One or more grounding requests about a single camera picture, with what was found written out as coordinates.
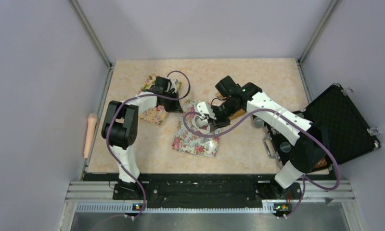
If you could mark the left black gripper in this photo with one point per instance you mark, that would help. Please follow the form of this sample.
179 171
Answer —
175 107

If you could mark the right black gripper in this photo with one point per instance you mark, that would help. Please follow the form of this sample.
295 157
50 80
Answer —
219 122

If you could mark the white dough piece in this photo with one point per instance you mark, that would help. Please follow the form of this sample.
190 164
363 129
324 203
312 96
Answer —
205 130

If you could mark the wooden double-ended rolling pin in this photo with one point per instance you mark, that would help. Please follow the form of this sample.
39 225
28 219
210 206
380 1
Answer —
239 113

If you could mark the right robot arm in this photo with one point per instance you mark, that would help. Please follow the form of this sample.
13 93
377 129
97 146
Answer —
275 127

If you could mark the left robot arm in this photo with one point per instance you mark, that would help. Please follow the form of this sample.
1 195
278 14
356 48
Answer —
120 125

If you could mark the grey round knob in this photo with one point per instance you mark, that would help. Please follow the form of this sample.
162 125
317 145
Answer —
257 122

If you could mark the open black poker chip case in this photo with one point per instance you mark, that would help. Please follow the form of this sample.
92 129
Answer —
336 123

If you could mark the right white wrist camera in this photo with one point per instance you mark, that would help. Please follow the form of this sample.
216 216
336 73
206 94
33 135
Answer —
205 111

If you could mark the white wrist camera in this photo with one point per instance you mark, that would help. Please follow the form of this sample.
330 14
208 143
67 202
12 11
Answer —
174 86
205 111

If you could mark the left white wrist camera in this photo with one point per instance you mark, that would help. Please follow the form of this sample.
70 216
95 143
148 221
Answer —
174 86

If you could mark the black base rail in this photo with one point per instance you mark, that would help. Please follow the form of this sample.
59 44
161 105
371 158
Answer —
202 193

